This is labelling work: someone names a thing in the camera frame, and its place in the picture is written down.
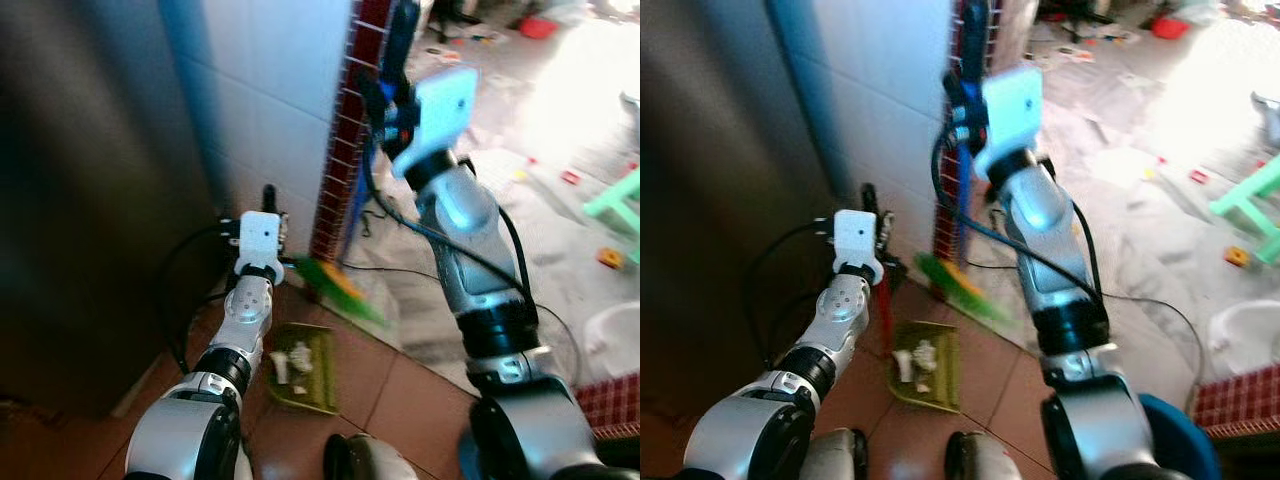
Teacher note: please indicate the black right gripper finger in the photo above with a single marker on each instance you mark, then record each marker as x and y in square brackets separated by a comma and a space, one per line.
[402, 40]
[976, 38]

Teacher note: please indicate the blue broom green orange bristles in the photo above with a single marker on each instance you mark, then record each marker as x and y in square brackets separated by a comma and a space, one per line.
[340, 285]
[960, 283]

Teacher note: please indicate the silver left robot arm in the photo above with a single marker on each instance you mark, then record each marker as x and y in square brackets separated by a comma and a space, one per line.
[235, 330]
[835, 320]

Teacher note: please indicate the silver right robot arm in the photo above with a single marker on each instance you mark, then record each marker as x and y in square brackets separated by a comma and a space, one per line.
[1060, 260]
[480, 270]

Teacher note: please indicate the red tiled pillar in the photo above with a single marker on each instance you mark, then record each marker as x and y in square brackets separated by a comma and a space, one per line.
[945, 215]
[345, 130]

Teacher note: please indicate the red plastic basin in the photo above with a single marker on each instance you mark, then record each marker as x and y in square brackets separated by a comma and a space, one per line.
[1168, 27]
[536, 27]

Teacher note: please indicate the dark tall cabinet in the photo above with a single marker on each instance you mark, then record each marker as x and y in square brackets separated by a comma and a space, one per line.
[730, 180]

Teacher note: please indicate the small red toy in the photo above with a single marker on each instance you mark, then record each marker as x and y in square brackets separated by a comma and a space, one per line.
[571, 177]
[1198, 177]

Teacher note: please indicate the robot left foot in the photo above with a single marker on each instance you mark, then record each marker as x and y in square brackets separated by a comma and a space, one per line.
[838, 458]

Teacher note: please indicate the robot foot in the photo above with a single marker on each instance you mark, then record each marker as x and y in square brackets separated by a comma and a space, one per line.
[985, 460]
[838, 458]
[368, 460]

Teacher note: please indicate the grey white container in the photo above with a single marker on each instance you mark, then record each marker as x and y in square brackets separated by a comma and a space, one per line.
[631, 100]
[1268, 105]

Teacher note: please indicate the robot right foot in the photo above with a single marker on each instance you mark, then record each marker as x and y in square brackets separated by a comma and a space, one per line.
[368, 460]
[985, 460]

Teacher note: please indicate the mint green plastic stool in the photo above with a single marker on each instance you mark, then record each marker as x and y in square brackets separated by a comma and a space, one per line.
[612, 205]
[1250, 200]

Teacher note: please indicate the orange yellow toy block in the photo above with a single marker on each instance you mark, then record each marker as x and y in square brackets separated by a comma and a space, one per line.
[611, 259]
[1237, 257]

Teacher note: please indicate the white round bowl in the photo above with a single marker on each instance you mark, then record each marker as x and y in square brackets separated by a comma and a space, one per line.
[612, 340]
[1245, 335]

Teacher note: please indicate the red tiled curb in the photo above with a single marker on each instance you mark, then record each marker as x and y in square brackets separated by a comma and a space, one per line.
[610, 400]
[1240, 400]

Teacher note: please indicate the blue plastic bucket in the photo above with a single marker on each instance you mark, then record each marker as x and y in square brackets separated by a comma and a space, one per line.
[1185, 440]

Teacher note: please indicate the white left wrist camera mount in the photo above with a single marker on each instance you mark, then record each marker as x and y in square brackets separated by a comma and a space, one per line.
[260, 238]
[856, 235]

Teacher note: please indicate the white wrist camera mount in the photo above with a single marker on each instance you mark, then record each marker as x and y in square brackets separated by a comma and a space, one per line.
[1012, 112]
[440, 110]
[856, 235]
[260, 238]

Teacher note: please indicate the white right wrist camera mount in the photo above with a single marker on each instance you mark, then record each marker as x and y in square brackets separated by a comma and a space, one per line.
[1012, 112]
[440, 110]

